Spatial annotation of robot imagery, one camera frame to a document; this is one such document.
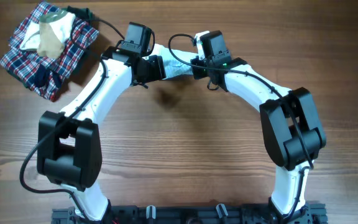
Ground tan sock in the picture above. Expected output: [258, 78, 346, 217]
[37, 22, 64, 59]

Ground dark green folded garment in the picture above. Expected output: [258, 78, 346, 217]
[62, 6, 95, 21]

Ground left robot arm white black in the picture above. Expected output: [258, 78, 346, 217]
[37, 22, 166, 223]

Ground navy blue sock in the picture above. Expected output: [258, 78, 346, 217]
[34, 65, 62, 88]

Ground light blue striped shorts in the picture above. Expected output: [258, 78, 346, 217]
[151, 44, 197, 80]

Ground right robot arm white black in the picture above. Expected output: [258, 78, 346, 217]
[191, 30, 326, 220]

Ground red blue plaid shirt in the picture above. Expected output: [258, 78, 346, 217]
[0, 1, 99, 101]

